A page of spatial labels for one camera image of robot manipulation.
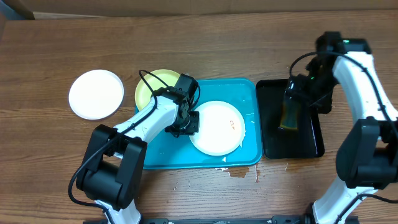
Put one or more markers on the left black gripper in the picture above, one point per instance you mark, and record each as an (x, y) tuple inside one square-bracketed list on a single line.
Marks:
[(193, 130)]

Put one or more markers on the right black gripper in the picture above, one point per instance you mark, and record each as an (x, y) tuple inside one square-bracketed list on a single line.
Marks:
[(298, 89)]

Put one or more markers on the green and yellow sponge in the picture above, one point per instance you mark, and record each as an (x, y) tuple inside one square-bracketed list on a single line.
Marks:
[(290, 113)]

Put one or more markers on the white plate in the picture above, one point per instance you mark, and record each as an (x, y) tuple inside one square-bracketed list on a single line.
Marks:
[(221, 128), (96, 94)]

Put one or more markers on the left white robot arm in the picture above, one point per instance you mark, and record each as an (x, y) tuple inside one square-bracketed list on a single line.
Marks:
[(111, 169)]

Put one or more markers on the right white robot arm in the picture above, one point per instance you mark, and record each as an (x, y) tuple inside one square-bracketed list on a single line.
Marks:
[(366, 162)]

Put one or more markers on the black rectangular water tray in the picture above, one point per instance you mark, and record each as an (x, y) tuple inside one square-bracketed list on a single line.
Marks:
[(302, 143)]

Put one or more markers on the teal plastic tray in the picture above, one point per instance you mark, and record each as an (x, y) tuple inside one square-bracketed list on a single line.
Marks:
[(168, 152)]

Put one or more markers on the yellow-green rimmed plate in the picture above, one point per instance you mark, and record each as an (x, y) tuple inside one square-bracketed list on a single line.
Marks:
[(143, 94)]

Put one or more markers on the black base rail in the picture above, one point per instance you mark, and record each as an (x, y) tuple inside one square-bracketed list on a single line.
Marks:
[(274, 220)]

